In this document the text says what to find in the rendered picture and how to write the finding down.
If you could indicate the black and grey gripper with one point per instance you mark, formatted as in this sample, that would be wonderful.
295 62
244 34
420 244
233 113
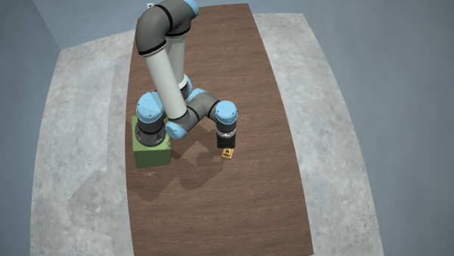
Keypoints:
225 139

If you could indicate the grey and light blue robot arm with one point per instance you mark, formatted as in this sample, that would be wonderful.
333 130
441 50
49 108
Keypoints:
172 85

